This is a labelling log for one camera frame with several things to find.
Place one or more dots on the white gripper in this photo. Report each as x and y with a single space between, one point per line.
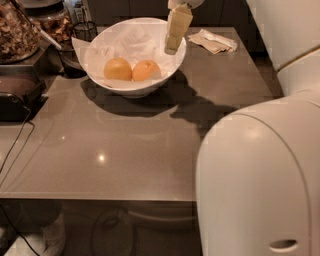
177 28

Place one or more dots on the orange fruit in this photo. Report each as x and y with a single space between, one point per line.
118 69
146 70

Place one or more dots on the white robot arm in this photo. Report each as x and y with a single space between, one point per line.
258 169

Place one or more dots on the white paper bowl liner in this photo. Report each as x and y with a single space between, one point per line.
133 43

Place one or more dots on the white ceramic bowl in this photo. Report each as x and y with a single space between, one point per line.
160 71

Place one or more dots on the folded paper napkins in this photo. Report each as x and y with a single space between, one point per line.
212 42

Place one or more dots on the large glass snack jar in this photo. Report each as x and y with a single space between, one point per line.
18 39

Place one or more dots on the black appliance on left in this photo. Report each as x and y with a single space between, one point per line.
21 93

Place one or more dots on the black wire cup holder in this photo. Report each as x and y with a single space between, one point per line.
86 31

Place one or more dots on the white serving spoon handle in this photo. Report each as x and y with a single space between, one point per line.
47 37

